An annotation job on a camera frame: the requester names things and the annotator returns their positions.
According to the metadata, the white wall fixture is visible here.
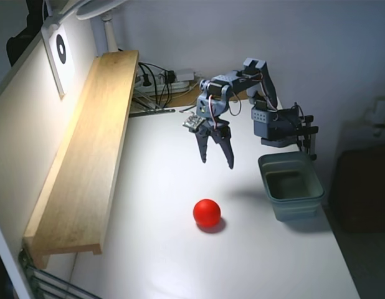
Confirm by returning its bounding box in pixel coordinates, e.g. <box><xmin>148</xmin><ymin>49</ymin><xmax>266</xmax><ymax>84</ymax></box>
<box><xmin>340</xmin><ymin>95</ymin><xmax>385</xmax><ymax>138</ymax></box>

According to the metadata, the long wooden shelf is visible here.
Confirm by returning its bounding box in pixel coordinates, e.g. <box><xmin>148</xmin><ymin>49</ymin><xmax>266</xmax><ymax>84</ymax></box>
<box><xmin>23</xmin><ymin>49</ymin><xmax>140</xmax><ymax>270</ymax></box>

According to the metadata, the white paper black ring target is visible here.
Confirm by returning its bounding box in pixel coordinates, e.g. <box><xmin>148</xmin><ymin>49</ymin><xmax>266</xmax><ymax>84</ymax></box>
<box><xmin>41</xmin><ymin>23</ymin><xmax>77</xmax><ymax>100</ymax></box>

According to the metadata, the white desk side panel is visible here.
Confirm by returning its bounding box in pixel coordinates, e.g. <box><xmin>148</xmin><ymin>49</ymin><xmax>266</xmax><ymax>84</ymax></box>
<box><xmin>0</xmin><ymin>29</ymin><xmax>102</xmax><ymax>299</ymax></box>

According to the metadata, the black power cable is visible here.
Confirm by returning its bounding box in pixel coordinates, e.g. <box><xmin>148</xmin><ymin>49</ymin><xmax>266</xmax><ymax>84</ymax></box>
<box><xmin>156</xmin><ymin>79</ymin><xmax>175</xmax><ymax>108</ymax></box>
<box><xmin>138</xmin><ymin>62</ymin><xmax>164</xmax><ymax>108</ymax></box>

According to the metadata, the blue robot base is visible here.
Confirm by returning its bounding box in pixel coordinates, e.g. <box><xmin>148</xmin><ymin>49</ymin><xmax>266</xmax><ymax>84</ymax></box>
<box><xmin>260</xmin><ymin>107</ymin><xmax>302</xmax><ymax>149</ymax></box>

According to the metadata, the white desk lamp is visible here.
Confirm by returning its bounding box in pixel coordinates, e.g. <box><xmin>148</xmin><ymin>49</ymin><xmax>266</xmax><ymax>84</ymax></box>
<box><xmin>75</xmin><ymin>0</ymin><xmax>128</xmax><ymax>59</ymax></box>

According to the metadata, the small wrist camera board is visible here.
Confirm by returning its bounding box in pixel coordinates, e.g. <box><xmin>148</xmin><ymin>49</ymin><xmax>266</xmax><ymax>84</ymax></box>
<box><xmin>182</xmin><ymin>113</ymin><xmax>203</xmax><ymax>130</ymax></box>

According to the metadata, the white power adapter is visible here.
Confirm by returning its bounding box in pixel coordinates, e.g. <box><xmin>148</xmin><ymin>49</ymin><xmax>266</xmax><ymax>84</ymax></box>
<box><xmin>174</xmin><ymin>69</ymin><xmax>196</xmax><ymax>82</ymax></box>

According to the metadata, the white power strip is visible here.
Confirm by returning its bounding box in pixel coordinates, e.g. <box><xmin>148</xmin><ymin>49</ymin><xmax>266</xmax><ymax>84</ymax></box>
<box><xmin>135</xmin><ymin>77</ymin><xmax>193</xmax><ymax>94</ymax></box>

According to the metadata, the red ball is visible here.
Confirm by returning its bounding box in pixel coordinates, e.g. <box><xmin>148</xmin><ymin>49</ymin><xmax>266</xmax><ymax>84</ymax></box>
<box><xmin>192</xmin><ymin>198</ymin><xmax>222</xmax><ymax>227</ymax></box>

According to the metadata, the black table clamp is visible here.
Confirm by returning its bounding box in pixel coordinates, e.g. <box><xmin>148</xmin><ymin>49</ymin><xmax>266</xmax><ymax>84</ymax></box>
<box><xmin>297</xmin><ymin>125</ymin><xmax>320</xmax><ymax>162</ymax></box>

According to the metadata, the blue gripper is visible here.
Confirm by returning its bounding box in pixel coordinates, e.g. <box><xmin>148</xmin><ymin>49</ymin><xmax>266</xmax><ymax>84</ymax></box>
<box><xmin>194</xmin><ymin>93</ymin><xmax>235</xmax><ymax>170</ymax></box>

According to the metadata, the grey plastic container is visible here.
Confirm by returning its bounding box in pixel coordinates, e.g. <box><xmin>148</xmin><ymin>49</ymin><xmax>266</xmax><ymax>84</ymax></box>
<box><xmin>257</xmin><ymin>151</ymin><xmax>326</xmax><ymax>222</ymax></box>

